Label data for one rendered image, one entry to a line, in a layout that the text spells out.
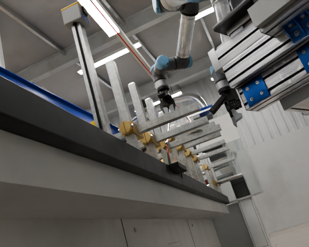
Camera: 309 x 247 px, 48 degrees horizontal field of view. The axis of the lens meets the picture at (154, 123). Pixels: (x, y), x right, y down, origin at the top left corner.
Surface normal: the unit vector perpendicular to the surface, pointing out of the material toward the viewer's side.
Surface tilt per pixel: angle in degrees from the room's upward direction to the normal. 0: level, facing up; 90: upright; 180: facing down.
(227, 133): 90
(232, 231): 90
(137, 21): 90
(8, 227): 90
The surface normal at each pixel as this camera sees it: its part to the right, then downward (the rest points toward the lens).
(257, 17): -0.75, -0.02
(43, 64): -0.34, -0.24
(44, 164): 0.91, -0.36
